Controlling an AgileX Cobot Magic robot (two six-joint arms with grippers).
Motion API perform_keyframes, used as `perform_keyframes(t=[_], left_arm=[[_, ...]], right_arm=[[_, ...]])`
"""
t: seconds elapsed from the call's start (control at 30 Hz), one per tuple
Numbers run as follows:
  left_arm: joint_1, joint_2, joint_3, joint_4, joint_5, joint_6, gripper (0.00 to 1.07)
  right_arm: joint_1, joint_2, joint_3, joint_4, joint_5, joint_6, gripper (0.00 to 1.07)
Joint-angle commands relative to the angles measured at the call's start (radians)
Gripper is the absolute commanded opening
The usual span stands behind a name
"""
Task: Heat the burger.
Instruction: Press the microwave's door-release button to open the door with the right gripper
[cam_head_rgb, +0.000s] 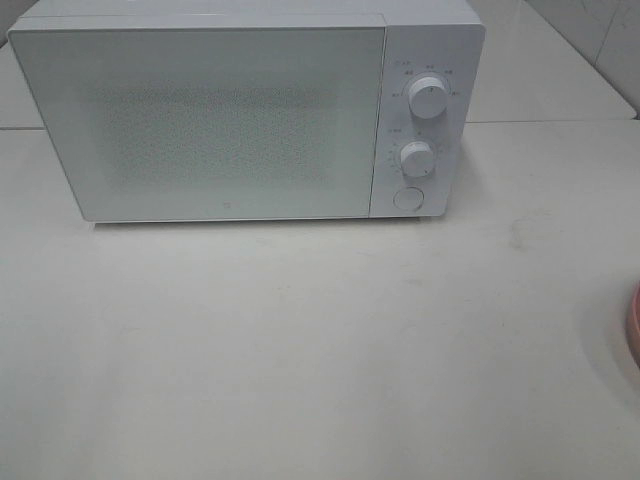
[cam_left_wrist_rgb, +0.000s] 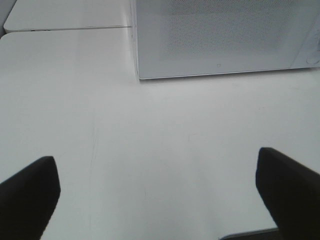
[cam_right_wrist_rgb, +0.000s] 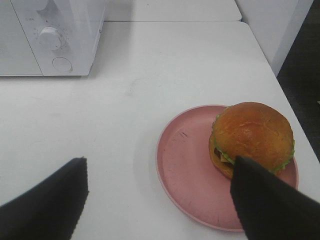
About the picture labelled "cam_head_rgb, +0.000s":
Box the white microwave door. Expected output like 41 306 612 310
11 28 384 223

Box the white lower microwave knob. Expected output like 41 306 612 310
399 141 436 178

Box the white microwave knob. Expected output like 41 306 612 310
408 78 448 119
399 141 436 178

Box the white round door button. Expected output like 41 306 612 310
393 187 424 212

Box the white upper microwave knob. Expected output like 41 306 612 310
408 78 448 119

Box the white microwave oven body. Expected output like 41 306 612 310
7 1 486 221

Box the pink plate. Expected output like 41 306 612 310
626 285 640 368

